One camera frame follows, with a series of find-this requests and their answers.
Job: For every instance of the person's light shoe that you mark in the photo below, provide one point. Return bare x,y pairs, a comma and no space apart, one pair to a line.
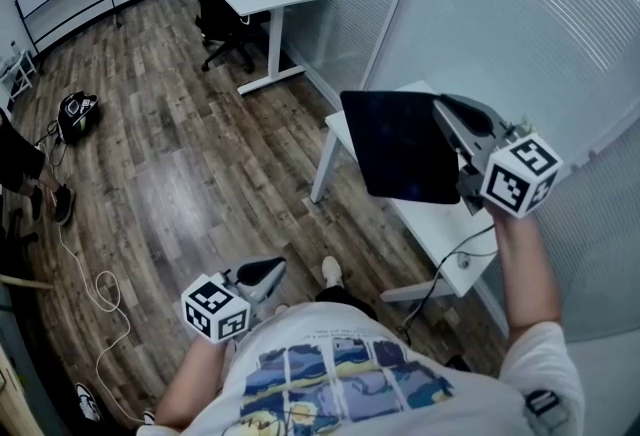
332,271

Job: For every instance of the black office chair with headrest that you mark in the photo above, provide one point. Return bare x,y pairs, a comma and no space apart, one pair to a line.
215,14

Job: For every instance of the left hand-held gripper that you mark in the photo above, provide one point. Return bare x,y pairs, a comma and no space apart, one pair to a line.
215,309

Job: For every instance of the black office chair with armrests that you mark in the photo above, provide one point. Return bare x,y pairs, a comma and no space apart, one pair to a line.
15,234

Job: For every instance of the person's left forearm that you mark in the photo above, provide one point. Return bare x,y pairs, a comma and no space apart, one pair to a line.
195,384

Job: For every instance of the person's white printed shirt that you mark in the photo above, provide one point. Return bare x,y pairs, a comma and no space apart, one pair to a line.
350,374

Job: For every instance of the small white stool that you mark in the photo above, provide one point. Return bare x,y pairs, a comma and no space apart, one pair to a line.
17,76

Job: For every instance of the black mouse pad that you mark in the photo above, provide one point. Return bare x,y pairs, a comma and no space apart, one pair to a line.
400,149

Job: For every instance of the black and white sneaker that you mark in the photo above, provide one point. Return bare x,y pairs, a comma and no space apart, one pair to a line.
149,418
89,401

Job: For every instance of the wooden desk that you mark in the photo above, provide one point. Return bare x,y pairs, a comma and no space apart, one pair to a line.
12,394

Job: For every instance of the white desk with angled legs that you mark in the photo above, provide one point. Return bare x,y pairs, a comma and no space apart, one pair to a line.
440,224

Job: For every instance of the person's black trousers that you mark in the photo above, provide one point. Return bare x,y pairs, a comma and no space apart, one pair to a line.
345,299

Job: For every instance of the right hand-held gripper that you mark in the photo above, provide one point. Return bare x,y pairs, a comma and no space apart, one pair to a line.
520,174

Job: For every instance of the black bag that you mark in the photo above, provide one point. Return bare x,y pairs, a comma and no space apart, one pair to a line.
77,116

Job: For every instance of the person's right forearm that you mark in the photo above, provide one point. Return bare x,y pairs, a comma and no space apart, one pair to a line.
527,274

